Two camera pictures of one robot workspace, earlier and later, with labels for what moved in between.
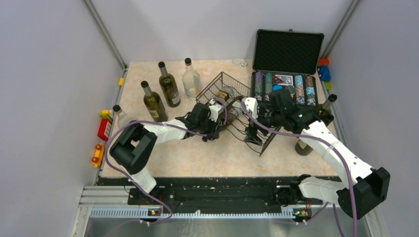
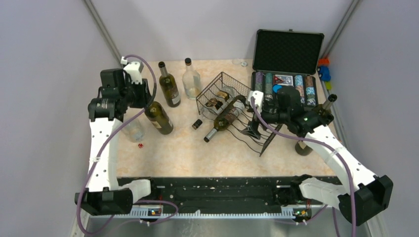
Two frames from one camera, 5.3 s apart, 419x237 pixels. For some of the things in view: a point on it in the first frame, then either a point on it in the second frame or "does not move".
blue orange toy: (323, 71) does not move
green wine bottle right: (323, 111) does not move
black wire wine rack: (226, 88) does not move
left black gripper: (213, 133) -> (146, 97)
